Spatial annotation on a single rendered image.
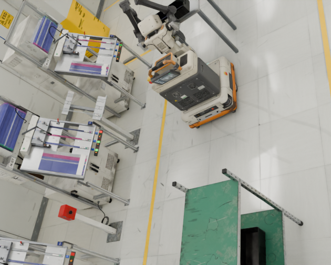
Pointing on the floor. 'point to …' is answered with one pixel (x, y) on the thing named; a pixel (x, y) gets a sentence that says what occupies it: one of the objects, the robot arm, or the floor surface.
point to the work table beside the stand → (194, 8)
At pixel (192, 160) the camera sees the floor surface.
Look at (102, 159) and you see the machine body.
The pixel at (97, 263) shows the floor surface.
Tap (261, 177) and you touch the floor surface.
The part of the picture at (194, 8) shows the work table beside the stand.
